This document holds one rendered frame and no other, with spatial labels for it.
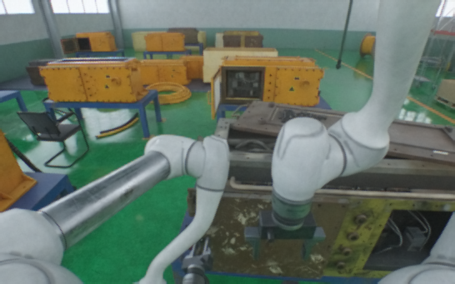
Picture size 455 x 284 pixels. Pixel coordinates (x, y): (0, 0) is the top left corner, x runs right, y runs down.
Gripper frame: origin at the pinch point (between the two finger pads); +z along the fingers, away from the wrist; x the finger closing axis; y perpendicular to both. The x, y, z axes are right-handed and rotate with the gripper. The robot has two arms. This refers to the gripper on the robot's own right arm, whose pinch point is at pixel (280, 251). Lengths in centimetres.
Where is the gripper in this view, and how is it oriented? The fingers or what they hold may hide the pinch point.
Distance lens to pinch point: 69.5
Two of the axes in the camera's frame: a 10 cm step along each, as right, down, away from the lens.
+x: 10.0, 0.1, -0.1
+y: -0.2, 4.9, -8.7
